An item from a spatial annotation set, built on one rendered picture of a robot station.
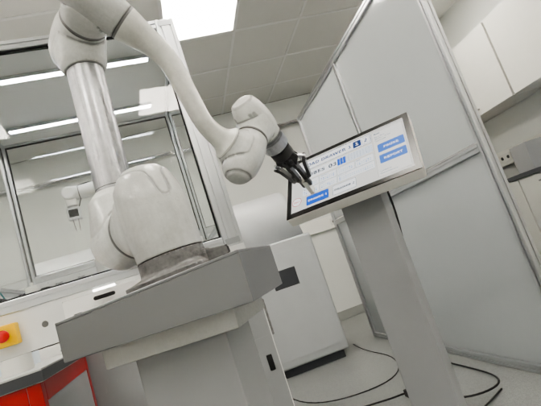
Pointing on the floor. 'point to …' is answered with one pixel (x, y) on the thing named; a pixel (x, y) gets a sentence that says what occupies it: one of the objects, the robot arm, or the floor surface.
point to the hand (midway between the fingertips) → (307, 185)
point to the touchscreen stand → (402, 304)
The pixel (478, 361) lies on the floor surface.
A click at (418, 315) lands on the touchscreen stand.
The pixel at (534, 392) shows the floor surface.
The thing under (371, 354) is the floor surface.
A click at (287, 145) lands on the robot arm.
